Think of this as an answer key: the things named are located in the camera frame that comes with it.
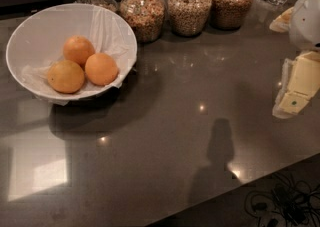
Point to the white bowl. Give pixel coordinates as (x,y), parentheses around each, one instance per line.
(43,31)

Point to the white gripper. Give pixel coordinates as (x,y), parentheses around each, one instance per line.
(306,21)

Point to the orange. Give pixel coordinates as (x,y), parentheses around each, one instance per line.
(101,69)
(66,76)
(78,49)

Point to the white paper liner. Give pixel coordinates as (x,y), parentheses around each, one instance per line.
(110,34)

